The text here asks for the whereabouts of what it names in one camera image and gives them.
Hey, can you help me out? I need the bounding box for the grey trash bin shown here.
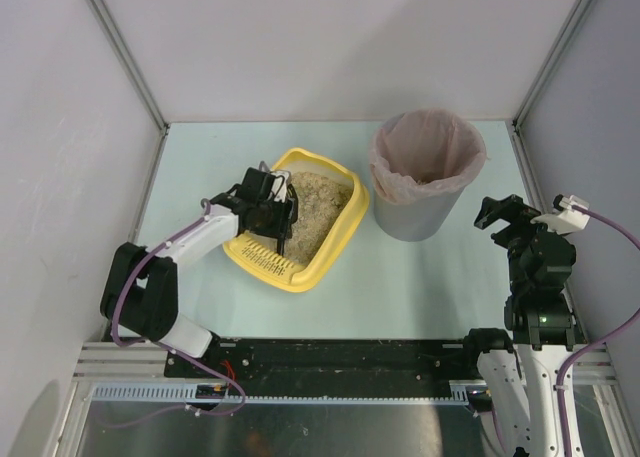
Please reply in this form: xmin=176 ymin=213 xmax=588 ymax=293
xmin=372 ymin=176 xmax=478 ymax=242

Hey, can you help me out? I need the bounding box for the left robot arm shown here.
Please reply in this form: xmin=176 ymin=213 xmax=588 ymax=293
xmin=100 ymin=166 xmax=298 ymax=358

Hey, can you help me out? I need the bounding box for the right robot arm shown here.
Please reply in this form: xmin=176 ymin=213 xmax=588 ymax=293
xmin=464 ymin=195 xmax=589 ymax=456

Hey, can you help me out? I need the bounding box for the beige cat litter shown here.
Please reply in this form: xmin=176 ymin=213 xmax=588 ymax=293
xmin=284 ymin=172 xmax=353 ymax=266

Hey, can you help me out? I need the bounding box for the yellow litter box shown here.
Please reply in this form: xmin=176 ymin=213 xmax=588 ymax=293
xmin=223 ymin=148 xmax=369 ymax=293

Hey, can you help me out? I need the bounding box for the pink plastic bin liner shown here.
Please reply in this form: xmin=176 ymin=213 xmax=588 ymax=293
xmin=369 ymin=108 xmax=487 ymax=205

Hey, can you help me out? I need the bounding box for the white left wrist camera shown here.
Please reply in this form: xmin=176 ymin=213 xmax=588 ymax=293
xmin=267 ymin=171 xmax=294 ymax=204

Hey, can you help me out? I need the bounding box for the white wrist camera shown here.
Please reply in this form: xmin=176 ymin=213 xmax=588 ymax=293
xmin=267 ymin=171 xmax=294 ymax=204
xmin=531 ymin=194 xmax=590 ymax=235

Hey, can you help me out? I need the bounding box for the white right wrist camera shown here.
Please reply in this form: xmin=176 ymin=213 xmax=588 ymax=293
xmin=531 ymin=194 xmax=590 ymax=235

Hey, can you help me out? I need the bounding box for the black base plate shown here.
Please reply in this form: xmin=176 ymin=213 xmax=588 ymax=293
xmin=164 ymin=337 xmax=506 ymax=399

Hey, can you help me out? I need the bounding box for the grey slotted cable duct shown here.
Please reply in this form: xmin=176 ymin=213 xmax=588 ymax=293
xmin=91 ymin=381 xmax=487 ymax=405

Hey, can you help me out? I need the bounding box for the right aluminium frame post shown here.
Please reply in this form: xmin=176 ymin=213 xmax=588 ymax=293
xmin=512 ymin=0 xmax=597 ymax=129

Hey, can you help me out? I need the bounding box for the aluminium frame post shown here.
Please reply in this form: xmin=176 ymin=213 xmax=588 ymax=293
xmin=85 ymin=0 xmax=167 ymax=132
xmin=512 ymin=0 xmax=597 ymax=129

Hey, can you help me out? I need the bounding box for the left aluminium frame post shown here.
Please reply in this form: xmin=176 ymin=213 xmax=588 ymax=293
xmin=85 ymin=0 xmax=167 ymax=132

